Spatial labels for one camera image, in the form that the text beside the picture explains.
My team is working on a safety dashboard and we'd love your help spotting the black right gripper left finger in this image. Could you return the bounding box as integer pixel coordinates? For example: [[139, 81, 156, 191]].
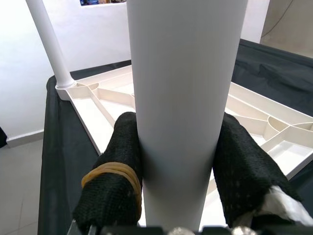
[[72, 112, 144, 233]]

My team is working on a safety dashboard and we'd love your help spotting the black leaning flat board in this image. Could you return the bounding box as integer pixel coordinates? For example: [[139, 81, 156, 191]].
[[0, 126, 8, 149]]

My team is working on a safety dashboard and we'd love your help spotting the white plastic table leg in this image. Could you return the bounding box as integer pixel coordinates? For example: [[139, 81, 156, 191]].
[[126, 0, 247, 235], [25, 0, 75, 90]]

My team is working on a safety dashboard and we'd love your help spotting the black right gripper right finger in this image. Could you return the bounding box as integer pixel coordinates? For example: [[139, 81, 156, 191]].
[[212, 114, 309, 228]]

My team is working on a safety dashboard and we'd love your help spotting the white plastic table top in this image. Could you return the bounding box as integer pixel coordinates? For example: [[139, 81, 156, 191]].
[[55, 65, 313, 221]]

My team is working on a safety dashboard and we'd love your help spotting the black tablecloth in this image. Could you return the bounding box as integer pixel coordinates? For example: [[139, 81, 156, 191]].
[[36, 39, 313, 235]]

